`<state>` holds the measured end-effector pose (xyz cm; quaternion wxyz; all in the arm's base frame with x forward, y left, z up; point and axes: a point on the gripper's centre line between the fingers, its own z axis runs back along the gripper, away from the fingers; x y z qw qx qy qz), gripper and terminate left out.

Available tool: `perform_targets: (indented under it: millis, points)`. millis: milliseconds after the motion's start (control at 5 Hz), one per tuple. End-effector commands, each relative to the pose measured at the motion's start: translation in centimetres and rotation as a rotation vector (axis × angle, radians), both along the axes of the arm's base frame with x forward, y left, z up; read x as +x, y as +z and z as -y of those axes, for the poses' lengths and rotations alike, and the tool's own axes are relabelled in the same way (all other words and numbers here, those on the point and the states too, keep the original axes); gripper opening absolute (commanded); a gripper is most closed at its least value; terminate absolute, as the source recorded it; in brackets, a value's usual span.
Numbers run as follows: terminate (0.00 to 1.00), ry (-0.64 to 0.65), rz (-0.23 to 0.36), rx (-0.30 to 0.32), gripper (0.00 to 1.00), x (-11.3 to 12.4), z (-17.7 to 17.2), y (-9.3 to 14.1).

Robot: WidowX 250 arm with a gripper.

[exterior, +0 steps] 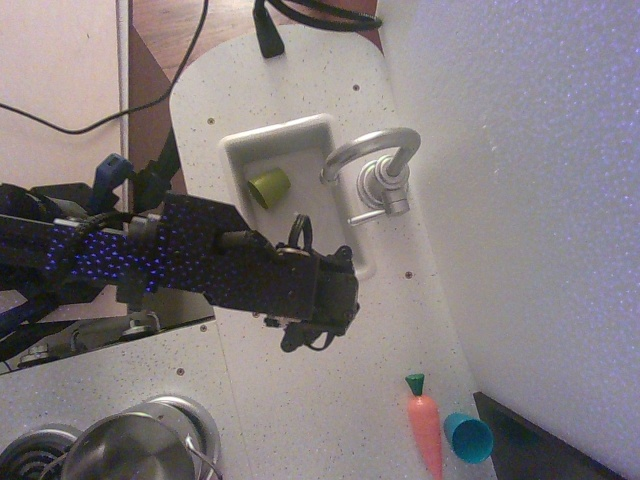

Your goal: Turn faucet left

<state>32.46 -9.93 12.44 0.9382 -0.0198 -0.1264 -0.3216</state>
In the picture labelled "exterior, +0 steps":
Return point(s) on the olive green cup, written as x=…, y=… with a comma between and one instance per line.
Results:
x=269, y=187

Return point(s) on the white toy kitchen counter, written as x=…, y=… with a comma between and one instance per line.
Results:
x=331, y=411

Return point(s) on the white toy sink basin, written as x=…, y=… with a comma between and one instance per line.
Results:
x=299, y=148

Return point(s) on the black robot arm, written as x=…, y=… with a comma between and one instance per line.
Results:
x=63, y=244

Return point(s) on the silver toy faucet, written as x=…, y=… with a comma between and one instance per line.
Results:
x=382, y=183

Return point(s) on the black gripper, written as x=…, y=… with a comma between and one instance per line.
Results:
x=335, y=303

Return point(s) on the stainless steel pot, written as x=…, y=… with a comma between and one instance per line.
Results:
x=166, y=437

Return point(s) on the orange toy carrot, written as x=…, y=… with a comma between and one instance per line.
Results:
x=424, y=420

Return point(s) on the grey stove burner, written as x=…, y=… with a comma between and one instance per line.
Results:
x=36, y=454

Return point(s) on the teal blue cup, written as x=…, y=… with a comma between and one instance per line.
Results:
x=469, y=438

